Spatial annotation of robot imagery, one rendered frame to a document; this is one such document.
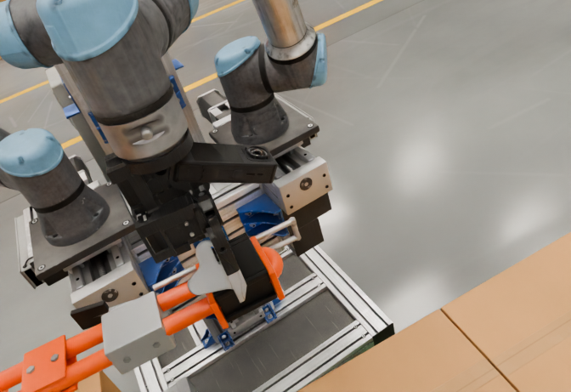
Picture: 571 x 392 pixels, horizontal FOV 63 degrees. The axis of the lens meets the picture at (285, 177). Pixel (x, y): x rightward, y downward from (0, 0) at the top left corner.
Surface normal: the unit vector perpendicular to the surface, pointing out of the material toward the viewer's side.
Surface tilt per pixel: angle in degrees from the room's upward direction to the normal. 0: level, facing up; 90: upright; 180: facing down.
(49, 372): 0
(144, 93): 90
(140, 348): 89
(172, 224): 90
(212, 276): 71
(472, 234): 0
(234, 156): 30
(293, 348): 0
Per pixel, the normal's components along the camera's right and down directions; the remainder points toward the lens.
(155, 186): 0.36, 0.50
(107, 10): 0.66, 0.28
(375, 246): -0.24, -0.76
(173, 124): 0.87, 0.11
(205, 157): 0.25, -0.85
